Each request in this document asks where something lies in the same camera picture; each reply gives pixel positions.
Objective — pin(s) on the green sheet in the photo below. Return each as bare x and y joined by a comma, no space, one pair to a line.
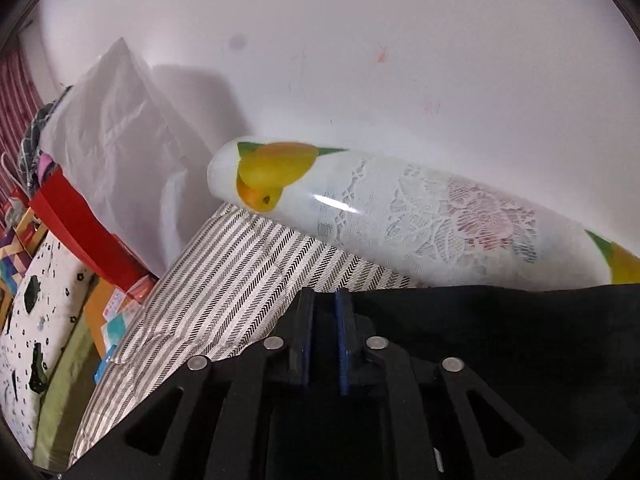
65,390

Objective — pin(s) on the red cardboard box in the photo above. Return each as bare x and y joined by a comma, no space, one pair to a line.
75,220

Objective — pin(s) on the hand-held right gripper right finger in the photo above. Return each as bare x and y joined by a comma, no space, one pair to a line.
342,340

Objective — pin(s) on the white fruit-print bolster pillow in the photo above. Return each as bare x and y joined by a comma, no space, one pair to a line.
400,210

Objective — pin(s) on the wooden rack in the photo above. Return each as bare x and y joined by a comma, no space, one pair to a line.
31,220

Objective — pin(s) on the grey striped bed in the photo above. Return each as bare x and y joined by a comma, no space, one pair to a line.
225,280

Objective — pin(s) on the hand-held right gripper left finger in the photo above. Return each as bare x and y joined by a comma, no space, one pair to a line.
306,340

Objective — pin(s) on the white black-dotted cloth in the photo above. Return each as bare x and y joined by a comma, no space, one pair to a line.
50,300

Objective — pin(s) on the red striped curtain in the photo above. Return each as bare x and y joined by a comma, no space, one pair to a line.
15,90

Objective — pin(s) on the white plastic bag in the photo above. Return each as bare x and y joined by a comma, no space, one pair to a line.
115,135

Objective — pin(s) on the orange cardboard box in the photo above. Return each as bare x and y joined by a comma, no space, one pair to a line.
97,305

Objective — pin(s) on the black sweatshirt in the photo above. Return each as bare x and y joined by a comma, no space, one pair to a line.
500,320

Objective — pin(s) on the dark clothes pile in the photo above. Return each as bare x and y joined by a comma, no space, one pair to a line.
32,130

